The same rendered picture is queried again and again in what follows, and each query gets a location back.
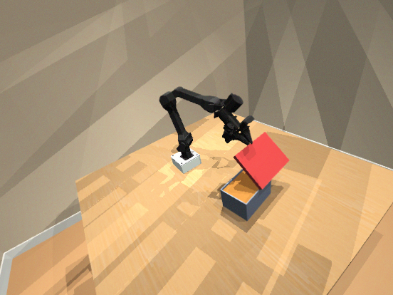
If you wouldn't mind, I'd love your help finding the red lid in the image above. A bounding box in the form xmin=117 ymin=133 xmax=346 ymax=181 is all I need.
xmin=233 ymin=132 xmax=290 ymax=190

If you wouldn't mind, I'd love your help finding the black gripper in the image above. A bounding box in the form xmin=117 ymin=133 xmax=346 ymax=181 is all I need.
xmin=224 ymin=115 xmax=255 ymax=145

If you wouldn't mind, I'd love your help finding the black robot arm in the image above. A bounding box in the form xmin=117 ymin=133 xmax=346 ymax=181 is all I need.
xmin=159 ymin=86 xmax=243 ymax=160

